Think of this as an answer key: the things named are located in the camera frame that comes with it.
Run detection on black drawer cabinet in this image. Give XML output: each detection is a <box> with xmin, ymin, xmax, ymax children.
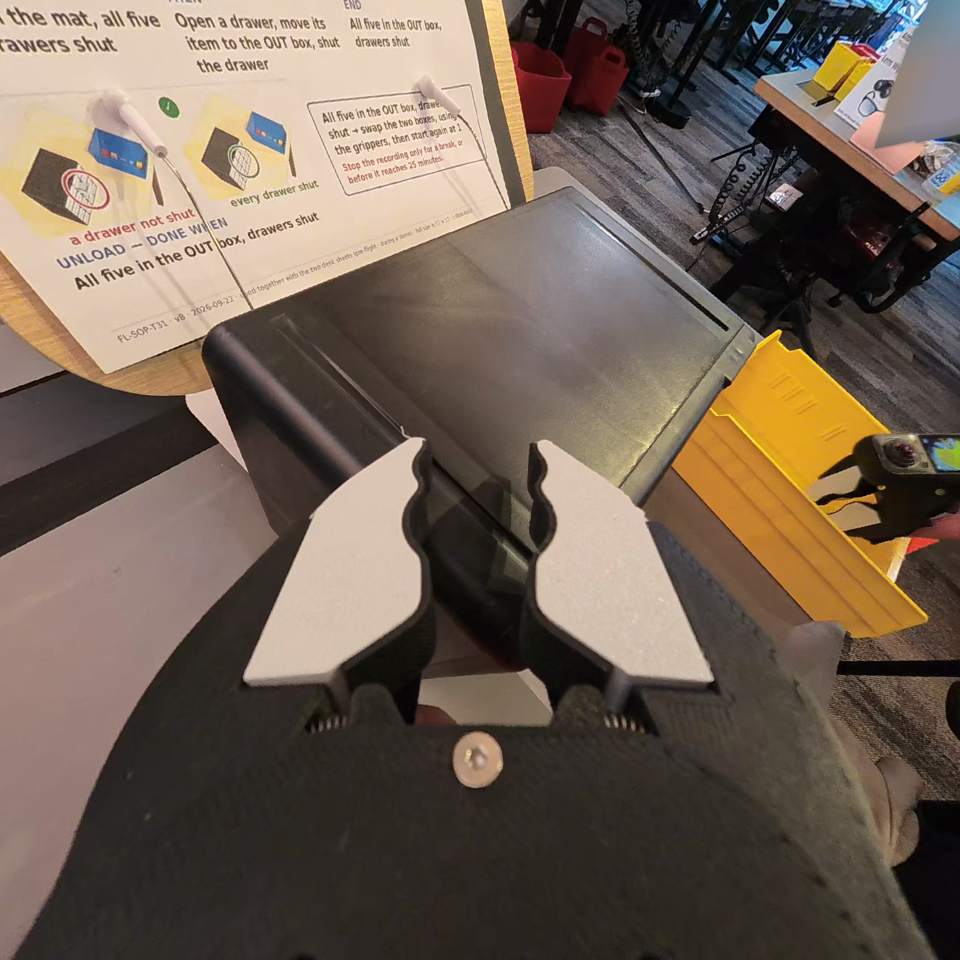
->
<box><xmin>201</xmin><ymin>186</ymin><xmax>765</xmax><ymax>672</ymax></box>

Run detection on wooden table with black frame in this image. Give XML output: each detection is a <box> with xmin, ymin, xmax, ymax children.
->
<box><xmin>753</xmin><ymin>67</ymin><xmax>960</xmax><ymax>316</ymax></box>

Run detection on small printed sheet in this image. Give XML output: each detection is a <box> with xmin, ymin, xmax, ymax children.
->
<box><xmin>834</xmin><ymin>56</ymin><xmax>901</xmax><ymax>127</ymax></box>

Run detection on coiled black cable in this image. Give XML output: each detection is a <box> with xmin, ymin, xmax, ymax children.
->
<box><xmin>708</xmin><ymin>146</ymin><xmax>759</xmax><ymax>226</ymax></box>

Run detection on large yellow bin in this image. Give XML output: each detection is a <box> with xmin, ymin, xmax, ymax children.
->
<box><xmin>669</xmin><ymin>330</ymin><xmax>929</xmax><ymax>639</ymax></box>

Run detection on white peg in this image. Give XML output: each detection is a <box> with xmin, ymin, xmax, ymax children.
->
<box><xmin>91</xmin><ymin>87</ymin><xmax>170</xmax><ymax>157</ymax></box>
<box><xmin>414</xmin><ymin>73</ymin><xmax>468</xmax><ymax>115</ymax></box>

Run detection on small yellow bin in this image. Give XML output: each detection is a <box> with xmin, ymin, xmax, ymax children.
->
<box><xmin>813</xmin><ymin>41</ymin><xmax>858</xmax><ymax>90</ymax></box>
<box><xmin>834</xmin><ymin>54</ymin><xmax>877</xmax><ymax>102</ymax></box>

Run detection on instruction sheet on wooden board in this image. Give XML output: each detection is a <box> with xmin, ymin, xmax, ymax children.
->
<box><xmin>0</xmin><ymin>0</ymin><xmax>535</xmax><ymax>397</ymax></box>

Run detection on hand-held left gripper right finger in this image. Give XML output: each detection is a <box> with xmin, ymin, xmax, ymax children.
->
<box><xmin>523</xmin><ymin>439</ymin><xmax>716</xmax><ymax>717</ymax></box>

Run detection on white instruction sheet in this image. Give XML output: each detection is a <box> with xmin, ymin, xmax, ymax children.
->
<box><xmin>0</xmin><ymin>0</ymin><xmax>511</xmax><ymax>375</ymax></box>

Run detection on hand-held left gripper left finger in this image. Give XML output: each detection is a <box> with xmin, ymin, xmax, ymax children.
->
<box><xmin>241</xmin><ymin>435</ymin><xmax>438</xmax><ymax>725</ymax></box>

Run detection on thin grey wire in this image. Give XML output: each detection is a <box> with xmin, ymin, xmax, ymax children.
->
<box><xmin>459</xmin><ymin>108</ymin><xmax>513</xmax><ymax>211</ymax></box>
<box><xmin>161</xmin><ymin>150</ymin><xmax>255</xmax><ymax>310</ymax></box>

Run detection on white desk sheet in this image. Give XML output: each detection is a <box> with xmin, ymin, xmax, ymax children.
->
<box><xmin>185</xmin><ymin>390</ymin><xmax>250</xmax><ymax>472</ymax></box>

